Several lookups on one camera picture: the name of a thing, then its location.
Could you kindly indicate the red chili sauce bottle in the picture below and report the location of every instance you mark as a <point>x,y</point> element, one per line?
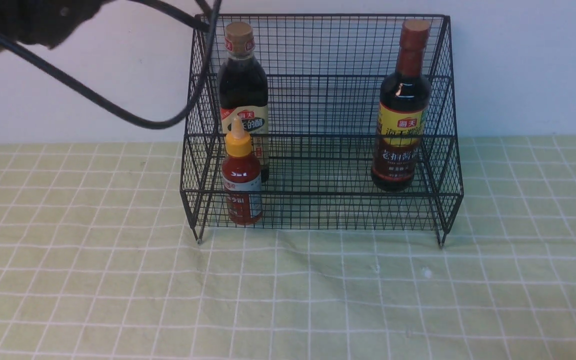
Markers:
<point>241,176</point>

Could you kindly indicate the dark vinegar bottle gold cap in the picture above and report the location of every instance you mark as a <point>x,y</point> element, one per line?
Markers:
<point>243,92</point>

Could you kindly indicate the dark soy sauce bottle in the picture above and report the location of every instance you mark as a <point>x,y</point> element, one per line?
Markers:
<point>403,99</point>

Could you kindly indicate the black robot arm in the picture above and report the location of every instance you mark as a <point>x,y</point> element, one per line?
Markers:
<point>45,22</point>

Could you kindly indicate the green checkered tablecloth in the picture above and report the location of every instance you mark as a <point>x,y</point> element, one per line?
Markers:
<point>97,262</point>

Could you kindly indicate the black wire mesh shelf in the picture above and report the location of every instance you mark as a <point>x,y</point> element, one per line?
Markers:
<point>324,74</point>

